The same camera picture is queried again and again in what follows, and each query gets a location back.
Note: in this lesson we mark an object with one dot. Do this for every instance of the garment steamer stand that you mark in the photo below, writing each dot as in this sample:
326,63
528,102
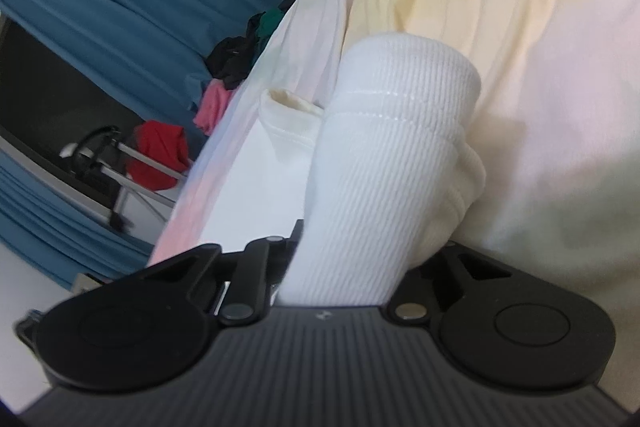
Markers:
107,172

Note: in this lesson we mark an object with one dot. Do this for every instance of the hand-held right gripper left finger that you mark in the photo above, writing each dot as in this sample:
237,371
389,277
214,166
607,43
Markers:
250,277

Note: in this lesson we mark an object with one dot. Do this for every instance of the white hoodie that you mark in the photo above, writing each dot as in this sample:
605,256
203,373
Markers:
390,157

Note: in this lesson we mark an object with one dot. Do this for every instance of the pink garment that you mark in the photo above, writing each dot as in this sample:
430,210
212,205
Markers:
214,107

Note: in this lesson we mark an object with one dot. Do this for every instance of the red garment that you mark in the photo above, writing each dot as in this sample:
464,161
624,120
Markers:
157,154

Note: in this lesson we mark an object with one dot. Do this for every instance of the pastel bed sheet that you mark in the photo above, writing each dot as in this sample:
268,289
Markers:
540,32

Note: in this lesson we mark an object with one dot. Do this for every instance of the green garment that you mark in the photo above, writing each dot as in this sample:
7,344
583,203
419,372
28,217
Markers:
270,22

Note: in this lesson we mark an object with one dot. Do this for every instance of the dark window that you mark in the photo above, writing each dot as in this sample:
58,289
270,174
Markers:
60,87

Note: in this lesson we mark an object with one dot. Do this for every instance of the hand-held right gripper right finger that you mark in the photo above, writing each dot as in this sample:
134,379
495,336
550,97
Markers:
440,279

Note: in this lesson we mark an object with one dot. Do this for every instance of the black garment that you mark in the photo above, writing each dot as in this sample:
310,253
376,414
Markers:
234,57

